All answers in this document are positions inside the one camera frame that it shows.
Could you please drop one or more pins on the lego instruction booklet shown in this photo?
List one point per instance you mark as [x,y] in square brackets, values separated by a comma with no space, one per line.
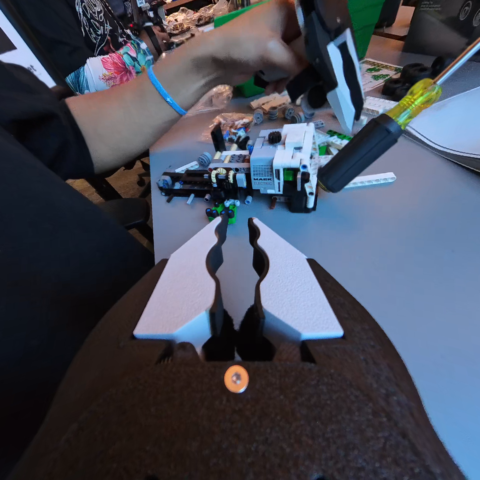
[378,73]

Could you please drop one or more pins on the long white lego beam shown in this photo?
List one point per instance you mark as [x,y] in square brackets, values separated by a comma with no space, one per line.
[378,105]
[375,179]

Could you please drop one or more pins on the person's black shirt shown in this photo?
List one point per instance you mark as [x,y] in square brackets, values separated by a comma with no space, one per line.
[37,243]

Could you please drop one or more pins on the white lego panel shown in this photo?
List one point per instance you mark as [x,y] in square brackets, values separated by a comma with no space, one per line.
[258,103]
[277,100]

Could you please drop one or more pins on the small green lego assembly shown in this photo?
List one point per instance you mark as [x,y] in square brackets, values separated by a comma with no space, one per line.
[230,218]

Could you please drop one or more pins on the clear bag of lego parts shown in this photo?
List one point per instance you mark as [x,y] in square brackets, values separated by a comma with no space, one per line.
[230,125]

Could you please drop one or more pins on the grey lego wheel hub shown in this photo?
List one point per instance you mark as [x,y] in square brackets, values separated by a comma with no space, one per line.
[288,112]
[298,118]
[205,159]
[273,114]
[258,117]

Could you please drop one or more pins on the white curved sheet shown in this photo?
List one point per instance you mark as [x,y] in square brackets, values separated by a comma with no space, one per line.
[446,123]

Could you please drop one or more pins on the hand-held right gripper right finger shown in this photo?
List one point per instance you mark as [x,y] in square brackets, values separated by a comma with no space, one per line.
[296,300]

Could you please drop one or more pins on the black office chair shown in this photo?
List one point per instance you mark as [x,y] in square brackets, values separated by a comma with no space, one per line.
[127,213]

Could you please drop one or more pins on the black cardboard box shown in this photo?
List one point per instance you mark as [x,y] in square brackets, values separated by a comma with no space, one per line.
[442,26]

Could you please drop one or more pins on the white and black lego truck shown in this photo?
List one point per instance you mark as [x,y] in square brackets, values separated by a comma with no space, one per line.
[270,165]

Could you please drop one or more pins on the person's left forearm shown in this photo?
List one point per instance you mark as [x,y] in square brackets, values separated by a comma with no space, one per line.
[120,120]

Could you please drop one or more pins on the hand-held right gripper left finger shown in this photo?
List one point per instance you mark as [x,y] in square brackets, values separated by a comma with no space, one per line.
[180,296]

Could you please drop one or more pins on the green lego plate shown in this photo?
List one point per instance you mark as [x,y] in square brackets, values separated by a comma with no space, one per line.
[339,137]

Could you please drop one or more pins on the blue wristband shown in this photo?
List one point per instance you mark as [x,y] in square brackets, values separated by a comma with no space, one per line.
[165,90]

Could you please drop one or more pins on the person's left hand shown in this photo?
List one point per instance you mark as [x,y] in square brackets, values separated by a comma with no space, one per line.
[243,48]

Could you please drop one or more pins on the white sign board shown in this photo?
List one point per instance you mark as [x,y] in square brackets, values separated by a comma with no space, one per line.
[22,52]

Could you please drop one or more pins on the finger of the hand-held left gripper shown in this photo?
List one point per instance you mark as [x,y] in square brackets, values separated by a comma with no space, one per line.
[347,108]

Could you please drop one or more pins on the yellow and black screwdriver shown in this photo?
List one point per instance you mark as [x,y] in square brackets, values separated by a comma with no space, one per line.
[356,157]

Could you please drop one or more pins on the crumpled clear plastic bag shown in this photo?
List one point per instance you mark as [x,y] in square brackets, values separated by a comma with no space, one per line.
[187,18]

